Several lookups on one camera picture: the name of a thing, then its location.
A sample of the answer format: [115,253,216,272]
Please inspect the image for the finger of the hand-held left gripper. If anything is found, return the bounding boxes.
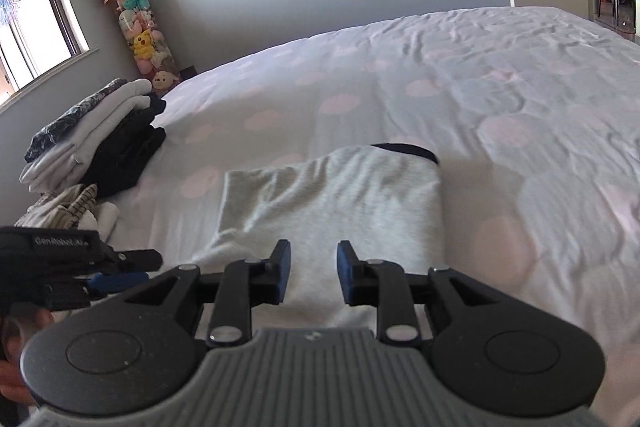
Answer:
[75,271,151,299]
[107,248,164,274]

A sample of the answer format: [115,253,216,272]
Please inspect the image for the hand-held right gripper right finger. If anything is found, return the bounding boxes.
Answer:
[336,241,506,348]

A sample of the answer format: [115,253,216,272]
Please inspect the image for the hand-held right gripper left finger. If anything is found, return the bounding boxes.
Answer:
[122,239,292,349]

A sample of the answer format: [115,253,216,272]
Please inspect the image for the light grey shirt navy trim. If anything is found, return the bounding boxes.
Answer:
[192,143,446,343]

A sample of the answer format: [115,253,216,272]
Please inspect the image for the person's left hand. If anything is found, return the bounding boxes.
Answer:
[0,307,53,403]

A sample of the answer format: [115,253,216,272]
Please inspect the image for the small white cloth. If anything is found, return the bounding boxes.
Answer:
[75,202,119,239]

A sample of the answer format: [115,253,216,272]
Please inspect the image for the striped crumpled cloth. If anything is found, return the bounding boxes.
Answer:
[15,184,98,230]

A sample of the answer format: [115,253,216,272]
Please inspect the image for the folded black garment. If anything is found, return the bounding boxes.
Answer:
[82,93,167,200]

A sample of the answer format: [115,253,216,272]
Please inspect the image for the folded white garment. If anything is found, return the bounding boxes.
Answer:
[20,79,153,195]

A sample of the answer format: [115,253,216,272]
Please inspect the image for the folded dark floral garment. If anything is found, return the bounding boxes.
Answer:
[24,78,128,162]

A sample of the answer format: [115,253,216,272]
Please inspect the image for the bed with pink dotted sheet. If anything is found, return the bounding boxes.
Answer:
[0,6,640,427]

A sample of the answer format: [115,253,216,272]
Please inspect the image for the plush toy tower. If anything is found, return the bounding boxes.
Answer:
[116,0,181,94]

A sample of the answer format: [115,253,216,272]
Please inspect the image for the window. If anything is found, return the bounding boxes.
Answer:
[0,0,101,108]

